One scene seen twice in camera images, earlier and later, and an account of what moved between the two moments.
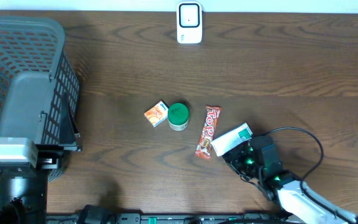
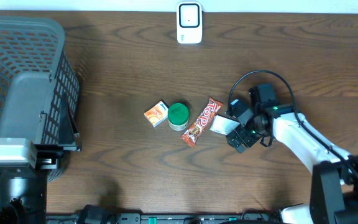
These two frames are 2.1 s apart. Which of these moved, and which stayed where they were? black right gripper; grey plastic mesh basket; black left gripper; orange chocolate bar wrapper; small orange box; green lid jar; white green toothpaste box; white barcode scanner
Moved: black right gripper; white green toothpaste box; orange chocolate bar wrapper
Stayed: black left gripper; small orange box; green lid jar; white barcode scanner; grey plastic mesh basket
